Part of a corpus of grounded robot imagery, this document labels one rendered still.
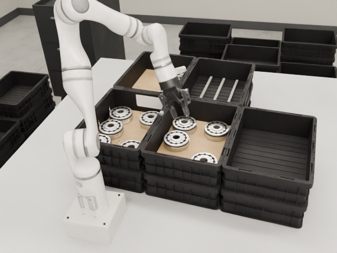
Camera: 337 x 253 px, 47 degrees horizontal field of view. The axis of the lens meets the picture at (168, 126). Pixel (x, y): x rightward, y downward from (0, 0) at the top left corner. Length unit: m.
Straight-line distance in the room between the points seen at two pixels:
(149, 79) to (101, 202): 0.88
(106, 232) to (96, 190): 0.15
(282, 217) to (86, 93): 0.80
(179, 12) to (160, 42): 3.57
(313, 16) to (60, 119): 3.46
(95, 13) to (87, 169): 0.49
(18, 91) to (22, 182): 1.22
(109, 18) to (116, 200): 0.63
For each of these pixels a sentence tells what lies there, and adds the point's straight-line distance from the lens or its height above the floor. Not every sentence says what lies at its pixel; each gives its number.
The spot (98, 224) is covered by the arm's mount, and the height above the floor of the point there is 0.79.
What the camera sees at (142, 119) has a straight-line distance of 1.69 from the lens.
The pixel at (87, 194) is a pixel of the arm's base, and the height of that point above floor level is 0.90.
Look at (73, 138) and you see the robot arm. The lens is 1.21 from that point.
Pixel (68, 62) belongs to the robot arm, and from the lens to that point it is 1.23.
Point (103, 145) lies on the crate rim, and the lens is 1.47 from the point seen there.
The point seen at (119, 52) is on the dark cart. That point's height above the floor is 0.33.
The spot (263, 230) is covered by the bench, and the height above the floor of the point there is 0.70.
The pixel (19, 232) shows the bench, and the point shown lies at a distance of 1.56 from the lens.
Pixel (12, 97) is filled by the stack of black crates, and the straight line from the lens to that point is 2.81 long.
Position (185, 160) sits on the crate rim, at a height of 0.93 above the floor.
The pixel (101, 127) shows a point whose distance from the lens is 1.67.
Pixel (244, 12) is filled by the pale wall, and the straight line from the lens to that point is 4.84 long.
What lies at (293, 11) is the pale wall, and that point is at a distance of 4.81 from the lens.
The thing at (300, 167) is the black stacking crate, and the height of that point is 0.83.
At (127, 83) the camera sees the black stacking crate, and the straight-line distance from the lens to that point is 1.94.
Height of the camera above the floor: 1.82
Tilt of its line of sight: 36 degrees down
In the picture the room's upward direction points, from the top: 3 degrees counter-clockwise
